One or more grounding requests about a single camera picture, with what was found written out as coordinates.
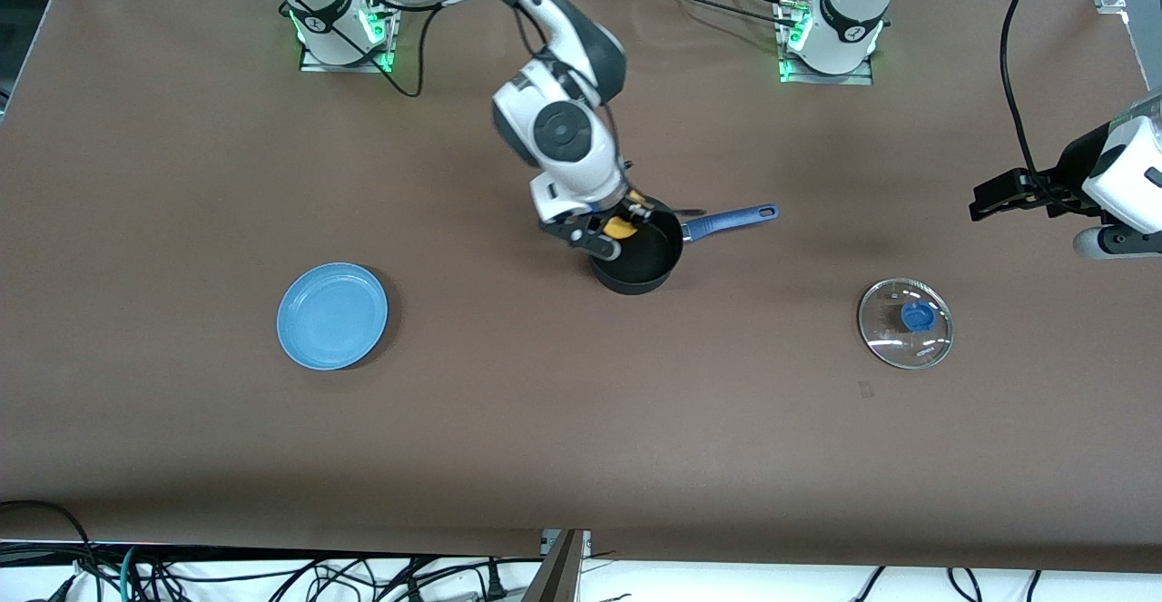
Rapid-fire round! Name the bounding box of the glass lid with blue knob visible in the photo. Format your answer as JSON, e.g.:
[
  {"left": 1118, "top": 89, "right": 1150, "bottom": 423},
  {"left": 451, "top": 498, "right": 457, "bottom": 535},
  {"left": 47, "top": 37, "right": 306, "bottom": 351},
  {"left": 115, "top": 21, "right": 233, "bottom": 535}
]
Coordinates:
[{"left": 857, "top": 277, "right": 955, "bottom": 371}]

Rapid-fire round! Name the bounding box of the brown table cover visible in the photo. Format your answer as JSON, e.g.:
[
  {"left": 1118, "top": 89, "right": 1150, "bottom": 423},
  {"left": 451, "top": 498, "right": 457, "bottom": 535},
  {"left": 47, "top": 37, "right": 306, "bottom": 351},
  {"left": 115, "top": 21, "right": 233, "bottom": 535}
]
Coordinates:
[{"left": 0, "top": 0, "right": 1162, "bottom": 576}]

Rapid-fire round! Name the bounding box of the blue round plate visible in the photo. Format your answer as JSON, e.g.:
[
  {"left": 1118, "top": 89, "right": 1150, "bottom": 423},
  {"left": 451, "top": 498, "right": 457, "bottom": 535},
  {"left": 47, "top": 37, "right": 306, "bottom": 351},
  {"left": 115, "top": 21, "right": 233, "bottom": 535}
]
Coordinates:
[{"left": 276, "top": 262, "right": 389, "bottom": 371}]

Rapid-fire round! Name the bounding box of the black saucepan with blue handle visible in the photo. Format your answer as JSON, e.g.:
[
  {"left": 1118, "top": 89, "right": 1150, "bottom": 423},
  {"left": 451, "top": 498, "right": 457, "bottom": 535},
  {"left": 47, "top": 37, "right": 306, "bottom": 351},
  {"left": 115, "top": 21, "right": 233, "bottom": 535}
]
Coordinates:
[{"left": 588, "top": 203, "right": 780, "bottom": 296}]

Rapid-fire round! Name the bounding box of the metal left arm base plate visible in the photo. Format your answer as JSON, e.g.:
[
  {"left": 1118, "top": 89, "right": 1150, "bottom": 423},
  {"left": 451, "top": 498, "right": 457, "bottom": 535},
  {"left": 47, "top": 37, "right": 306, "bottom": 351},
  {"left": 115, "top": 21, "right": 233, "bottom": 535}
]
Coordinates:
[{"left": 774, "top": 0, "right": 875, "bottom": 86}]

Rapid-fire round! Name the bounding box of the long black table cable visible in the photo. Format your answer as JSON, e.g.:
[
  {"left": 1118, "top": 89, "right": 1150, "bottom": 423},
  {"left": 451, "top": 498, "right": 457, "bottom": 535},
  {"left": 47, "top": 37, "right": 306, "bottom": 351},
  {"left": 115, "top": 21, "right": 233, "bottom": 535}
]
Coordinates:
[{"left": 625, "top": 0, "right": 800, "bottom": 31}]

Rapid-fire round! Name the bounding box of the silver metal bracket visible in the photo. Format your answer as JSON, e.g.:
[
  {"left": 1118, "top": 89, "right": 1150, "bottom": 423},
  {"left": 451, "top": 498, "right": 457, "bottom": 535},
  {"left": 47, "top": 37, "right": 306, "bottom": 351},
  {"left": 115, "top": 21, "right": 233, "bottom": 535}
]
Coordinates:
[{"left": 539, "top": 529, "right": 593, "bottom": 560}]

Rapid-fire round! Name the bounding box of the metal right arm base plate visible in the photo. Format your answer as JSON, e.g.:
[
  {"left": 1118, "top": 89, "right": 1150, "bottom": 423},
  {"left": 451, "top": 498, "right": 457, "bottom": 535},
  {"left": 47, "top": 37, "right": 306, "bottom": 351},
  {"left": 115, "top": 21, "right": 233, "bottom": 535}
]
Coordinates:
[{"left": 299, "top": 0, "right": 399, "bottom": 74}]

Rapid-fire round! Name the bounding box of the aluminium frame post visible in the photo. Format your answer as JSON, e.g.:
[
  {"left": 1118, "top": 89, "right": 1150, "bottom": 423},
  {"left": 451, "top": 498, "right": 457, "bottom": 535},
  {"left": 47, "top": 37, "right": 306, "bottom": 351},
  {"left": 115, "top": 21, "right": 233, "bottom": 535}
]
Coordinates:
[{"left": 521, "top": 529, "right": 587, "bottom": 602}]

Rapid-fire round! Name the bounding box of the teal floor cable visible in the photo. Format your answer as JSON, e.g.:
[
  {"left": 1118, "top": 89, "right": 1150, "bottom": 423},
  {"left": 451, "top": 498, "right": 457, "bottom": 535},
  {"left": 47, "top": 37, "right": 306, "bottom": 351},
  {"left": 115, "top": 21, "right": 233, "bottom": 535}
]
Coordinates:
[{"left": 120, "top": 545, "right": 152, "bottom": 602}]

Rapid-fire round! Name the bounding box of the black looped floor cable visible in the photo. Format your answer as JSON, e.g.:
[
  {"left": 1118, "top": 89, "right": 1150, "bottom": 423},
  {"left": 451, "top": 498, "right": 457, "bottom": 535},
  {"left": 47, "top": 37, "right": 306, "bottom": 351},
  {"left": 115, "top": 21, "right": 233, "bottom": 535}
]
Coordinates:
[{"left": 0, "top": 499, "right": 103, "bottom": 602}]

